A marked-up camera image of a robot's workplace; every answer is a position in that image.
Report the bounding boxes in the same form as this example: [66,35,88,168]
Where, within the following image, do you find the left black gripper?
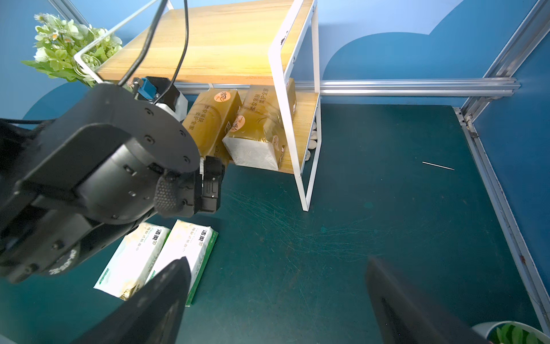
[1,83,225,284]

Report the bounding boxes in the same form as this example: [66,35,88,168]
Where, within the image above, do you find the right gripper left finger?
[73,257,191,344]

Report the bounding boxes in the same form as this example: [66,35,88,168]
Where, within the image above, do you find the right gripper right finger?
[365,257,488,343]

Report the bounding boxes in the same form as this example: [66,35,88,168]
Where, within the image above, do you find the white tissue pack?
[94,222,170,300]
[147,220,219,307]

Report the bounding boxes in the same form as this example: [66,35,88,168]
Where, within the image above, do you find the gold tissue pack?
[223,85,287,171]
[183,88,242,167]

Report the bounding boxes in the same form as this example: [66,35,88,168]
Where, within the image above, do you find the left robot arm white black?
[1,83,225,284]

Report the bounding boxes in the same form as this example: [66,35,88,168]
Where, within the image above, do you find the two-tier wooden white shelf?
[74,0,322,212]

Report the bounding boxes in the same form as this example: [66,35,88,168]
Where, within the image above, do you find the white cloth bag under shelf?
[307,121,318,151]

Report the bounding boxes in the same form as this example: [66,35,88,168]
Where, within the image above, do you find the small white pot pink flowers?
[472,321,550,344]

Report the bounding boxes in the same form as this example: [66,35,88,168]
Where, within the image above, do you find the small thin stick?
[422,161,455,171]

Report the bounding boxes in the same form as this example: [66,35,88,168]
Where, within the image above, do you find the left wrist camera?
[131,77,188,123]

